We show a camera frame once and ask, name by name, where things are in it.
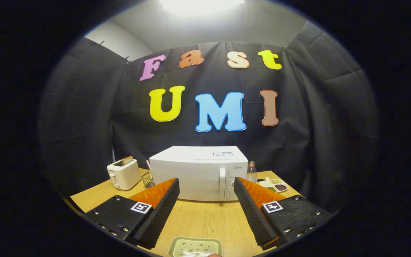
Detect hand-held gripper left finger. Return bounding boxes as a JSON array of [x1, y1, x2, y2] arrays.
[[81, 178, 180, 250]]

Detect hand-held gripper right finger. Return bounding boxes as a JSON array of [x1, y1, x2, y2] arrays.
[[233, 177, 331, 251]]

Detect white microwave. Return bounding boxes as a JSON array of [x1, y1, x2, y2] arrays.
[[149, 146, 249, 202]]

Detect white divided dish of beans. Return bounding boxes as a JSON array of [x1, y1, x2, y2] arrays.
[[258, 177, 289, 193]]

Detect clear bottle with red cap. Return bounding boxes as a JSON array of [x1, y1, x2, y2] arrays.
[[246, 161, 258, 183]]

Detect pale tray with cherry print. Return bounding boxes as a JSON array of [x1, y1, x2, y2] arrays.
[[167, 237, 223, 257]]

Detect white toaster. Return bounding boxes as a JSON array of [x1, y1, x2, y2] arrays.
[[107, 159, 142, 191]]

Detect black backdrop cloth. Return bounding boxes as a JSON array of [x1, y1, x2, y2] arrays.
[[36, 27, 381, 215]]

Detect ceiling light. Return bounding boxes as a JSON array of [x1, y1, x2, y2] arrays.
[[159, 0, 245, 16]]

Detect wire basket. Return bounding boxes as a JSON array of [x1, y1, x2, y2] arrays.
[[142, 171, 155, 188]]

